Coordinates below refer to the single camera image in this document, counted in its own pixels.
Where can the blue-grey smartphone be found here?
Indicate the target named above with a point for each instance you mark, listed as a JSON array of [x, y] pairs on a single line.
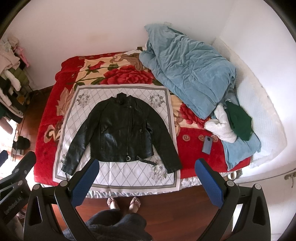
[[207, 144]]

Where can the white quilted headboard pillow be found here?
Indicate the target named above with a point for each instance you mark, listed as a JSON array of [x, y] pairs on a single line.
[[254, 100]]

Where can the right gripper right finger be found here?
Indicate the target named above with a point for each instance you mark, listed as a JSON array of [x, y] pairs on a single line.
[[253, 221]]

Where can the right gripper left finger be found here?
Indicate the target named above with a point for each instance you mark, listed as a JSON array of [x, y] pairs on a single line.
[[40, 220]]

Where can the person's foot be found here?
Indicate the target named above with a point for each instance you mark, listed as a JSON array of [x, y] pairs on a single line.
[[134, 205], [112, 203]]

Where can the dark fuzzy robe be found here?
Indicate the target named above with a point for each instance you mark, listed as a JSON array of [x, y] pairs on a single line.
[[113, 225]]

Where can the white fluffy garment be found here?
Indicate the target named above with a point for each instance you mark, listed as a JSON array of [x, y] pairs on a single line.
[[220, 126]]

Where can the white diamond-pattern scarf cloth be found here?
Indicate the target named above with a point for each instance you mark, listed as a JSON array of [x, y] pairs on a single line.
[[117, 178]]

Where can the pink garment on rack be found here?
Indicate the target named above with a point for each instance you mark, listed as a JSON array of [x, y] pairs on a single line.
[[20, 53]]

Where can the dark green garment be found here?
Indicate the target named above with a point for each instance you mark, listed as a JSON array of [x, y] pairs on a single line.
[[240, 122]]

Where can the black leather jacket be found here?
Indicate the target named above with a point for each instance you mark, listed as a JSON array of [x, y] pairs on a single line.
[[123, 129]]

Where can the person's right foot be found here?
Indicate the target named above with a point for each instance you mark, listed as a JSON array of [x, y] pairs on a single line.
[[134, 205]]

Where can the black bag on floor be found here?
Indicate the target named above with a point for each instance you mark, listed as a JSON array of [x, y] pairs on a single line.
[[22, 143]]

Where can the red floral blanket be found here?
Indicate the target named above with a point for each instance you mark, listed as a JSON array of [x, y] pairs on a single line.
[[87, 80]]

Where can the clothes rack with garments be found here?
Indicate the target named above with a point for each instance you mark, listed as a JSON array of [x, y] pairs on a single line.
[[16, 92]]

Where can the light blue duvet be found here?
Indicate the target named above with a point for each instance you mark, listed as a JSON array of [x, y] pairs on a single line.
[[199, 76]]

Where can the person's left foot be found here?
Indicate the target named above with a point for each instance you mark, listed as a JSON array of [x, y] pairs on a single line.
[[112, 203]]

